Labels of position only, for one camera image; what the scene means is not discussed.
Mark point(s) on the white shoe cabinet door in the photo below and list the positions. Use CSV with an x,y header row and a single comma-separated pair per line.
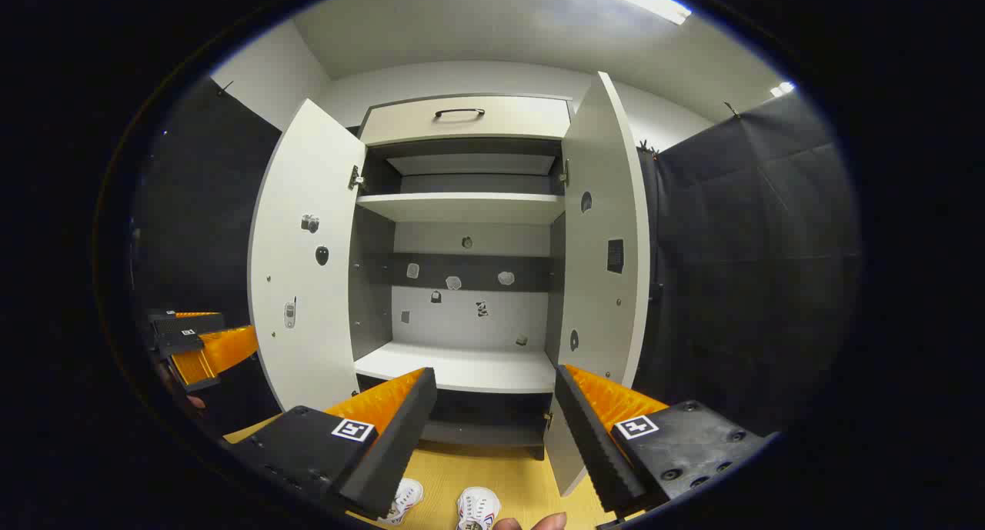
x,y
608,207
308,284

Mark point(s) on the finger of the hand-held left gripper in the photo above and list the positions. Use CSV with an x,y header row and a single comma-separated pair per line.
x,y
192,324
223,349

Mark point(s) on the black backdrop cloth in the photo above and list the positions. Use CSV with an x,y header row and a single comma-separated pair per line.
x,y
200,230
754,268

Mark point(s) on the black cloth clip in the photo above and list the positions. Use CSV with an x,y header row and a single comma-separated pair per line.
x,y
646,146
731,110

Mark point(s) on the white cabinet drawer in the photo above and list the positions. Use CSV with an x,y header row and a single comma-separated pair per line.
x,y
523,118

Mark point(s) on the white sneaker shoe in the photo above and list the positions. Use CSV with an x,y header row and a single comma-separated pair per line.
x,y
404,499
477,507

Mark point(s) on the white shoe cabinet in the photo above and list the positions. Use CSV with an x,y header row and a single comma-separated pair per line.
x,y
462,368

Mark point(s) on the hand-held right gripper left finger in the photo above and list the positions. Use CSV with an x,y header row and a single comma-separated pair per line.
x,y
392,453

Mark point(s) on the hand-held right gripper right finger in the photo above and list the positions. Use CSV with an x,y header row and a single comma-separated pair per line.
x,y
596,445

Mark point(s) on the metal cabinet door hinge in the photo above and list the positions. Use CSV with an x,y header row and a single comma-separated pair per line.
x,y
565,172
355,179

